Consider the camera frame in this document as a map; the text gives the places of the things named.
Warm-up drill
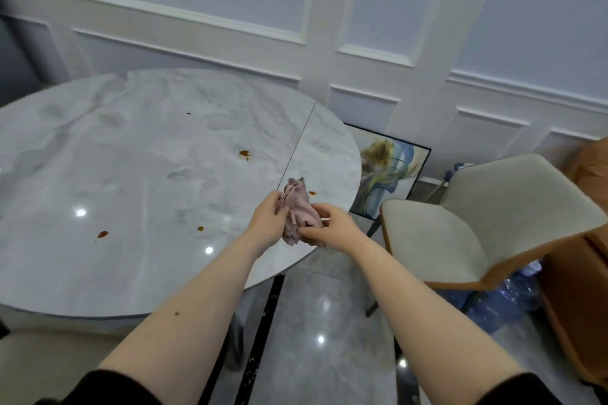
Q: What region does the person's right hand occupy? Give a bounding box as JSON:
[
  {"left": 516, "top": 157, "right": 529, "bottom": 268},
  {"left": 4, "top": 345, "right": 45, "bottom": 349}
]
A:
[{"left": 298, "top": 203, "right": 369, "bottom": 256}]

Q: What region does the person's left hand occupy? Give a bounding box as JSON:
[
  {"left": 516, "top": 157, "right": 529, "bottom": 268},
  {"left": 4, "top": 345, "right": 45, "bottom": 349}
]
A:
[{"left": 246, "top": 190, "right": 291, "bottom": 259}]

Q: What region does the pink cloth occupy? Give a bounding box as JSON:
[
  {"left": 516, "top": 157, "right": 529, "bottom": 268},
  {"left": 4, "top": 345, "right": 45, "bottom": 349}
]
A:
[{"left": 277, "top": 177, "right": 328, "bottom": 248}]

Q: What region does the person's left forearm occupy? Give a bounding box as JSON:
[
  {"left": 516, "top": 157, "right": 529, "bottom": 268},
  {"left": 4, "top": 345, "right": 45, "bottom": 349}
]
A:
[{"left": 97, "top": 235, "right": 261, "bottom": 405}]

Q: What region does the person's right forearm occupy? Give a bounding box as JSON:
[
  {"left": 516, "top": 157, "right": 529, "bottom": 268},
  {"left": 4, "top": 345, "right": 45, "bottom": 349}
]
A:
[{"left": 352, "top": 235, "right": 528, "bottom": 405}]

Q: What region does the framed abstract painting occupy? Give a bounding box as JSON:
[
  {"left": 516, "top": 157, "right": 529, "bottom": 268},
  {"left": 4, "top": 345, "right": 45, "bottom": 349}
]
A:
[{"left": 344, "top": 124, "right": 432, "bottom": 221}]

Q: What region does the dark table base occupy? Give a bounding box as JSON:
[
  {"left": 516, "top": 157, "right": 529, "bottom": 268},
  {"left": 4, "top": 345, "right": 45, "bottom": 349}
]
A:
[{"left": 222, "top": 314, "right": 248, "bottom": 372}]

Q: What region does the blue mop head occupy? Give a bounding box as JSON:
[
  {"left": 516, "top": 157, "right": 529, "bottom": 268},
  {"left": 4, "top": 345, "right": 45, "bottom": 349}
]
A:
[{"left": 443, "top": 162, "right": 471, "bottom": 183}]

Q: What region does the beige chair with orange back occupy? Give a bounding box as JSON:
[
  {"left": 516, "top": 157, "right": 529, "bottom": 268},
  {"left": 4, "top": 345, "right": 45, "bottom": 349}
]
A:
[{"left": 366, "top": 154, "right": 608, "bottom": 318}]

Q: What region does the blue plastic water bottle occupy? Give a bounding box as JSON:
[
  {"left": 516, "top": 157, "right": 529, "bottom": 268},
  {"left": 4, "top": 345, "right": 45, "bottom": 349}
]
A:
[{"left": 446, "top": 260, "right": 543, "bottom": 335}]

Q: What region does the black left sleeve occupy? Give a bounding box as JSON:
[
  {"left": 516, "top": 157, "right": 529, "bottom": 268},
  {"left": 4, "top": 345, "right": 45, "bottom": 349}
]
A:
[{"left": 34, "top": 369, "right": 163, "bottom": 405}]

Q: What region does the black sleeve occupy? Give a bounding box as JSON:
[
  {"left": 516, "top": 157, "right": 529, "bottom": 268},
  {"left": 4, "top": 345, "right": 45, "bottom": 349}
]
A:
[
  {"left": 475, "top": 371, "right": 567, "bottom": 405},
  {"left": 34, "top": 369, "right": 163, "bottom": 405}
]

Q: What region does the black right sleeve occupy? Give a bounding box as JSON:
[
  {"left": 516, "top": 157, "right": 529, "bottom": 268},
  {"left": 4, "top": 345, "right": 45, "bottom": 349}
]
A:
[{"left": 475, "top": 371, "right": 567, "bottom": 405}]

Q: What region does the orange leather chair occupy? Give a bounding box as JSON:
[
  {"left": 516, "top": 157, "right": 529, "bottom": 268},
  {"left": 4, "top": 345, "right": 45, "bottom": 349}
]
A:
[{"left": 539, "top": 136, "right": 608, "bottom": 391}]

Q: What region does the beige chair seat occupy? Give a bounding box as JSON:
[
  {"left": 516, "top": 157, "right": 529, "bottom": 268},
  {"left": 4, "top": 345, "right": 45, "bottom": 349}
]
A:
[{"left": 0, "top": 324, "right": 125, "bottom": 405}]

